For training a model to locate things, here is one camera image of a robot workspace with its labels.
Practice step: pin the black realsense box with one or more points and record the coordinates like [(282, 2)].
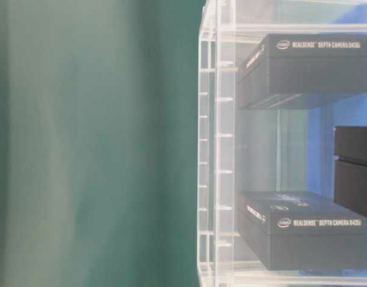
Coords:
[(350, 149), (302, 71), (301, 231)]

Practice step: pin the clear acrylic shelf case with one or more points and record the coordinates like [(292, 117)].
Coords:
[(242, 150)]

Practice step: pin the blue cloth behind case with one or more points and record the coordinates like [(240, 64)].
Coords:
[(351, 111)]

